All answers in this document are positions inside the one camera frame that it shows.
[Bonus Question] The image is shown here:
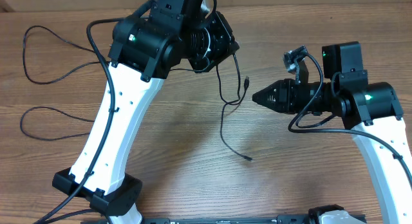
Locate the black usb cable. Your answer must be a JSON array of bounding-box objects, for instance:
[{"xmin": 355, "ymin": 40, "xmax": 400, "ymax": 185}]
[
  {"xmin": 215, "ymin": 53, "xmax": 254, "ymax": 162},
  {"xmin": 22, "ymin": 24, "xmax": 107, "ymax": 86},
  {"xmin": 19, "ymin": 106, "xmax": 96, "ymax": 142}
]

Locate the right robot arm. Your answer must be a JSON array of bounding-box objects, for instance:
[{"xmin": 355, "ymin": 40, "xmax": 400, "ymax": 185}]
[{"xmin": 252, "ymin": 41, "xmax": 411, "ymax": 223}]

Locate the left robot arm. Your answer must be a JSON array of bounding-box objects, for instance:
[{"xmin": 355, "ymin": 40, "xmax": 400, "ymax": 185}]
[{"xmin": 52, "ymin": 0, "xmax": 239, "ymax": 223}]

